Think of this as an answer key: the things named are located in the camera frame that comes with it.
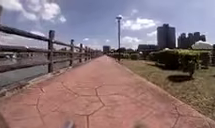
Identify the small distant building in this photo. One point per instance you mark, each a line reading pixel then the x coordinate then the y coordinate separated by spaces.
pixel 106 48

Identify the row of distant bushes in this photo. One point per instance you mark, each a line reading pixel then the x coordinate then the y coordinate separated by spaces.
pixel 126 56

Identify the grey street lamp pole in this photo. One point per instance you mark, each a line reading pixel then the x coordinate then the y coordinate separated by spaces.
pixel 119 38

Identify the red stamped concrete path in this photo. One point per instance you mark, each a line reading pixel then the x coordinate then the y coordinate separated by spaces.
pixel 101 93

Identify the low wide building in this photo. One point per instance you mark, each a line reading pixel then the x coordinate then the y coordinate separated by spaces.
pixel 147 47

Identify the tall dark building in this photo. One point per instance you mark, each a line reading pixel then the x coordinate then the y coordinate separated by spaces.
pixel 166 36

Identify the trimmed green hedge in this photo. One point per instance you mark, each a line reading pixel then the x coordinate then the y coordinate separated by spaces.
pixel 175 58

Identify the grass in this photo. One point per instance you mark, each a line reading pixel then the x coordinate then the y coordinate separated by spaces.
pixel 181 86

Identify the water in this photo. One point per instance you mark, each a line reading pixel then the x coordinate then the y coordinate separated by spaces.
pixel 21 74

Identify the cluster of tall buildings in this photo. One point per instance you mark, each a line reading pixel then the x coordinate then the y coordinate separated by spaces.
pixel 191 40

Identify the wooden post and rail fence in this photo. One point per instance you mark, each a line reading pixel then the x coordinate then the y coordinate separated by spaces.
pixel 51 50

